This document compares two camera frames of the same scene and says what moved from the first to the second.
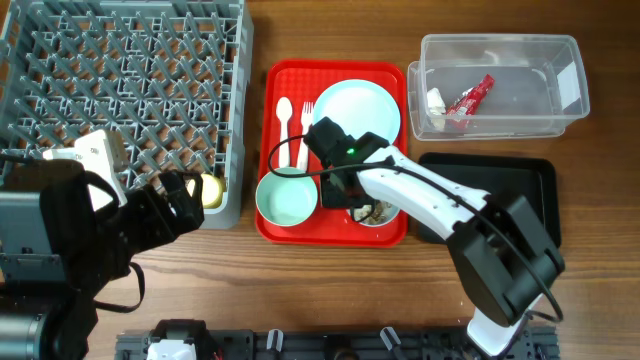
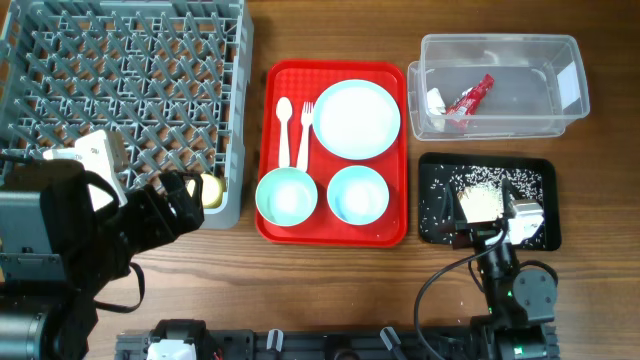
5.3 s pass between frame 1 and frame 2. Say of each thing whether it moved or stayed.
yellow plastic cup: stayed
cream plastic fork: stayed
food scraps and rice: moved
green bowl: stayed
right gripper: moved
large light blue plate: stayed
